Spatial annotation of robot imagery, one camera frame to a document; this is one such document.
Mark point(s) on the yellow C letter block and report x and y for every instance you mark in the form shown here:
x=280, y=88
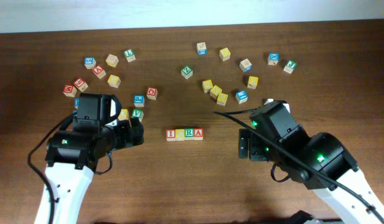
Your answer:
x=180, y=134

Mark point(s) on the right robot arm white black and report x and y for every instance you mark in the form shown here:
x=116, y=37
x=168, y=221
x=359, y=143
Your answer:
x=322, y=152

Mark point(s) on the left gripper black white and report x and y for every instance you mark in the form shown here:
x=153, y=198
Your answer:
x=127, y=139

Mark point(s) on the yellow cluster block middle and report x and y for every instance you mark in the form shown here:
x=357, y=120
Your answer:
x=215, y=91

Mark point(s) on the green R letter block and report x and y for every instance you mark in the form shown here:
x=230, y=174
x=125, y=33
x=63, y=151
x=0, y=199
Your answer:
x=189, y=133

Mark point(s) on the yellow O letter block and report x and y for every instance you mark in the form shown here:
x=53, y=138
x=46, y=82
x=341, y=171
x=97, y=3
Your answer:
x=124, y=115

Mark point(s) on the green L letter block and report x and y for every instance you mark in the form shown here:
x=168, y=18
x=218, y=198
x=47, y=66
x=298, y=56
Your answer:
x=129, y=54

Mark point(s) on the blue P letter block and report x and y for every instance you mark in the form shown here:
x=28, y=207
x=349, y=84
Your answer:
x=139, y=101

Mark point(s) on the plain wood yellow-edged block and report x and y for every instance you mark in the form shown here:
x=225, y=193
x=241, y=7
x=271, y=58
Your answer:
x=112, y=60

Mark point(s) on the red I letter block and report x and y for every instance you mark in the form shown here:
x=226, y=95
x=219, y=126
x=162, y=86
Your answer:
x=170, y=135

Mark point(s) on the blue S letter block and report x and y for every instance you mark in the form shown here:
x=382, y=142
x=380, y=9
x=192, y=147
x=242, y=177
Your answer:
x=89, y=62

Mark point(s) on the yellow block right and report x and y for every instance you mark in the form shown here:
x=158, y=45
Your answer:
x=252, y=82

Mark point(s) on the green Z letter block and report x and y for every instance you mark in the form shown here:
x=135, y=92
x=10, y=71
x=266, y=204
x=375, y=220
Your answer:
x=186, y=72

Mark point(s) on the red M letter block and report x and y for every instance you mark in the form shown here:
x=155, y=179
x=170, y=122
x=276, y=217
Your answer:
x=69, y=91

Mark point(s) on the blue X letter block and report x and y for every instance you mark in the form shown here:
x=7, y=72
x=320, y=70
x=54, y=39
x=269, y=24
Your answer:
x=273, y=58

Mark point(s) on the yellow cluster block left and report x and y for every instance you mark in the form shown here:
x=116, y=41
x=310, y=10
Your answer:
x=207, y=85

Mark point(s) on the green V letter block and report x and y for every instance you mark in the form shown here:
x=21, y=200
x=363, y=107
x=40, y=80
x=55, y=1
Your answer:
x=139, y=114

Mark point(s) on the red A block left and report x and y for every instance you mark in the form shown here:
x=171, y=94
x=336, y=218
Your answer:
x=99, y=71

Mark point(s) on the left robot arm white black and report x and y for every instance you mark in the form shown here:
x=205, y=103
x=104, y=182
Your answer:
x=75, y=146

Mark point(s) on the green J letter block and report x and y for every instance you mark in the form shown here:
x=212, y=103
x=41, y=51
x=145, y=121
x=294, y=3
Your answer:
x=290, y=66

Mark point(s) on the blue H block upper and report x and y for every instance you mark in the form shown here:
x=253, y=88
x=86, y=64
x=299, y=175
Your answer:
x=76, y=103

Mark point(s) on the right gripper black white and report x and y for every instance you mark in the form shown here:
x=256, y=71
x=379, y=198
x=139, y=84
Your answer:
x=256, y=153

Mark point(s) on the yellow block upper left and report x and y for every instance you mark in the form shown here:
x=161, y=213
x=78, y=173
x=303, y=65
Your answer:
x=114, y=81

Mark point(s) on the blue I letter block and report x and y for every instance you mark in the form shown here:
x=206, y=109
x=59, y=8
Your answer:
x=241, y=96

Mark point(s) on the red 9 number block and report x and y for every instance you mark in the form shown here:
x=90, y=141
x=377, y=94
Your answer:
x=80, y=84

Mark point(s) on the red Q letter block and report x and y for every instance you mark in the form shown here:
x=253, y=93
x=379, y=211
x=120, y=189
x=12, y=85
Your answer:
x=152, y=93

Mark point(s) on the blue-sided block top centre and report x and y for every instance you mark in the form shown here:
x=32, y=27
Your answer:
x=201, y=48

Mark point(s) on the yellow E cluster block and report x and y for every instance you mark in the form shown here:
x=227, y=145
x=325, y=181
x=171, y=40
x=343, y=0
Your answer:
x=222, y=99

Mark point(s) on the red A letter block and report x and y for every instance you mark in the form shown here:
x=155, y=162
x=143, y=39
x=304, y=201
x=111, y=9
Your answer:
x=198, y=133

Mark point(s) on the blue D sided block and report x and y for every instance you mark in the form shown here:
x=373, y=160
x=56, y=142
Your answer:
x=245, y=65

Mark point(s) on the yellow block top centre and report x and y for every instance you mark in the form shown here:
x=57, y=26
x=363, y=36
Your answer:
x=224, y=54

